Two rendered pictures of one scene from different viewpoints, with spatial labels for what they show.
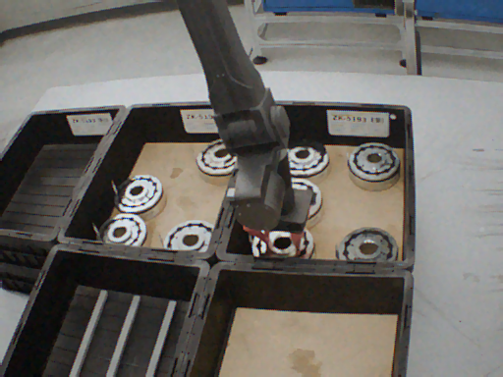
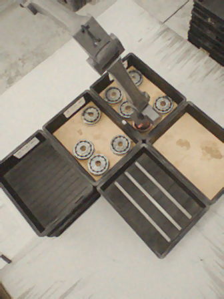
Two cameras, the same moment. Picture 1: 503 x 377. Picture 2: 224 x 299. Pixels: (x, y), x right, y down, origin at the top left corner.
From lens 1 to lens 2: 0.82 m
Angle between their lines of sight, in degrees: 37
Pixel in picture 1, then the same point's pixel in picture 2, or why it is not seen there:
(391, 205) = (149, 86)
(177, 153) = (70, 127)
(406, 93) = not seen: hidden behind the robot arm
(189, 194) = (95, 134)
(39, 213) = (51, 193)
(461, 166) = (141, 52)
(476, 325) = (197, 95)
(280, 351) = (173, 146)
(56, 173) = (31, 176)
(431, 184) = not seen: hidden behind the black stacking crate
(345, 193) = not seen: hidden behind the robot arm
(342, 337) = (181, 129)
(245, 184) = (153, 117)
